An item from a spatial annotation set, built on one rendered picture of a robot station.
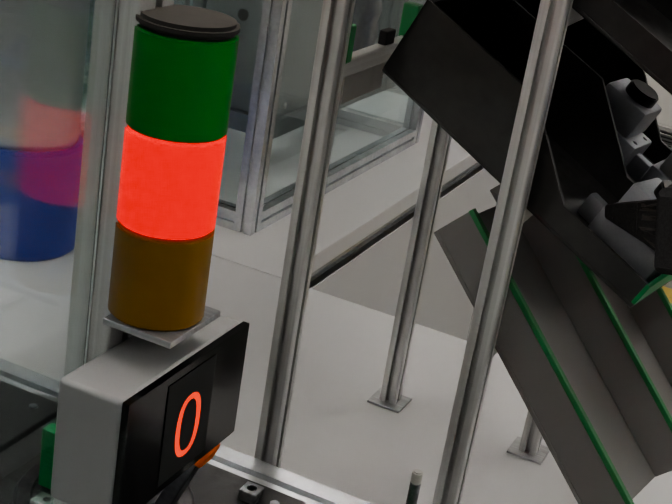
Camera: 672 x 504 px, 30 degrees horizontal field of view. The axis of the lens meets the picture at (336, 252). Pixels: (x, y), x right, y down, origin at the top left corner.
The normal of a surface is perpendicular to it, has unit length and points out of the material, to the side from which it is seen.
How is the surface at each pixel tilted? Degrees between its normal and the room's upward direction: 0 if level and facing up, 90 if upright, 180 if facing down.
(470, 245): 90
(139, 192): 90
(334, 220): 0
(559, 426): 90
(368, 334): 0
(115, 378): 0
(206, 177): 90
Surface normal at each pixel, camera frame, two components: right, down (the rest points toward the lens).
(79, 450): -0.42, 0.28
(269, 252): 0.15, -0.92
